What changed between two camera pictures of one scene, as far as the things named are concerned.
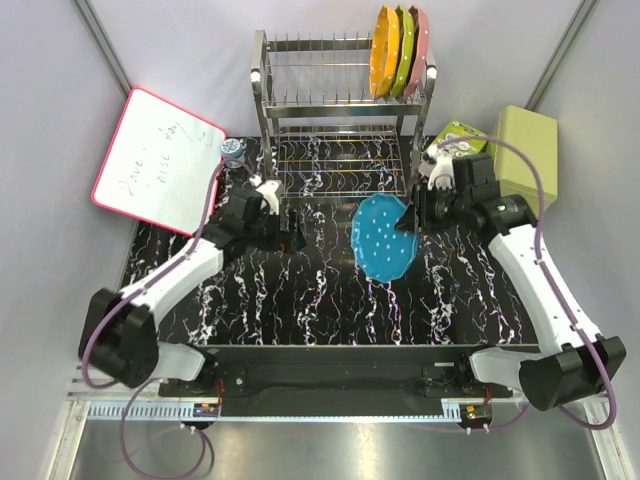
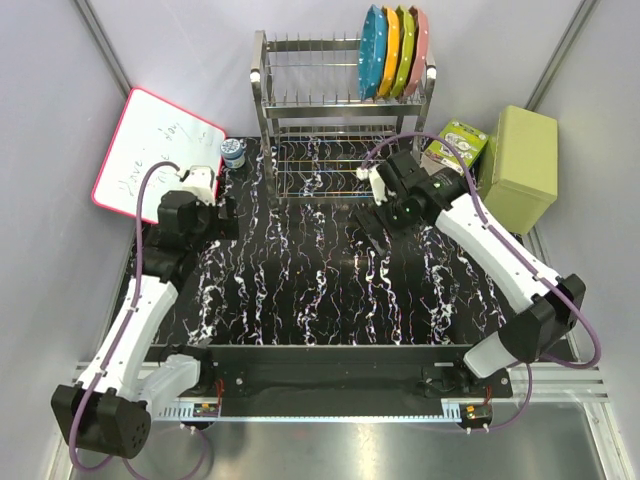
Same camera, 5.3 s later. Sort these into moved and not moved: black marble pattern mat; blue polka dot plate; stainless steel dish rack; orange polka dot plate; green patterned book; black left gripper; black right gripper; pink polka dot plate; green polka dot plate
Moved: black left gripper; black right gripper; blue polka dot plate
Not moved: orange polka dot plate; black marble pattern mat; stainless steel dish rack; green polka dot plate; pink polka dot plate; green patterned book
